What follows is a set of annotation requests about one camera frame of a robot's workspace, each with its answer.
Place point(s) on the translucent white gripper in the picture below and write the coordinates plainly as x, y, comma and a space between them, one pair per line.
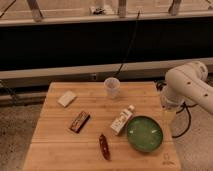
170, 101

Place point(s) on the brown rectangular eraser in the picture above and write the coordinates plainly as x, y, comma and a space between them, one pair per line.
79, 122

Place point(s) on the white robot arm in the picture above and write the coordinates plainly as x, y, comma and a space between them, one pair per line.
183, 82

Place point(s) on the green round bowl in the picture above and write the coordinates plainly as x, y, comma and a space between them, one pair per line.
144, 134

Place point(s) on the small white bottle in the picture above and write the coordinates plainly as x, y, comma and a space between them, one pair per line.
120, 121

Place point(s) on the clear plastic cup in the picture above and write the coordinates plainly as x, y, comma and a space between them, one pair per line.
112, 86

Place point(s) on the dark red chili pepper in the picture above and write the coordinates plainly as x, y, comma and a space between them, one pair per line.
104, 147

